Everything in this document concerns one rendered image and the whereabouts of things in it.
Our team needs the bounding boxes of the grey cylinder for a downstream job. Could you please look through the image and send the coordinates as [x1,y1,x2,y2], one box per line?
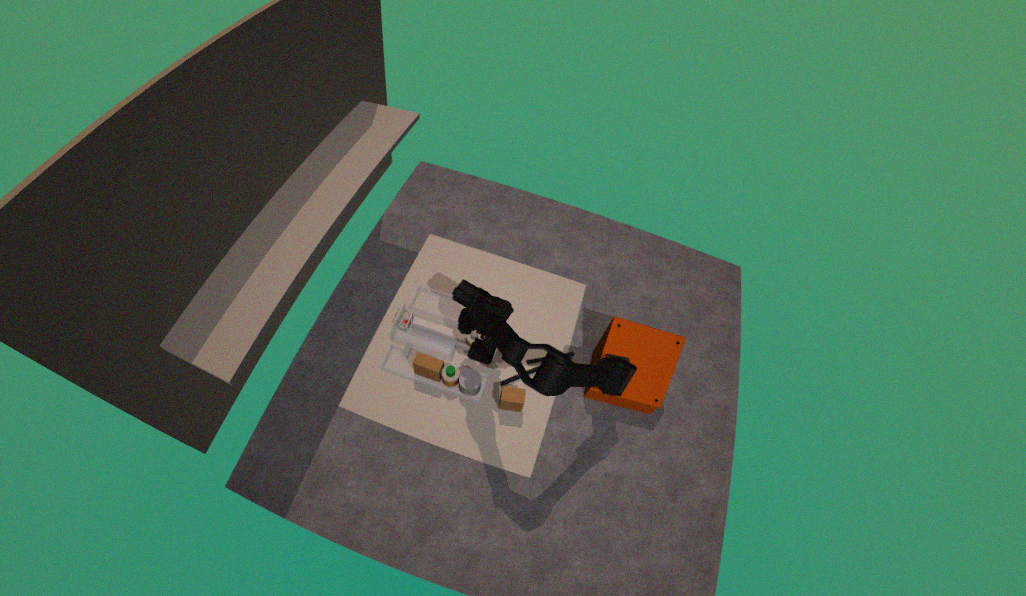
[459,369,482,396]

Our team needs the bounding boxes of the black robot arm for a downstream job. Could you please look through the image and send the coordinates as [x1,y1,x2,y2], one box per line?
[452,279,637,396]

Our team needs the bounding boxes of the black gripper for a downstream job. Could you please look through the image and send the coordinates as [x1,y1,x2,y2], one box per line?
[467,331,497,364]

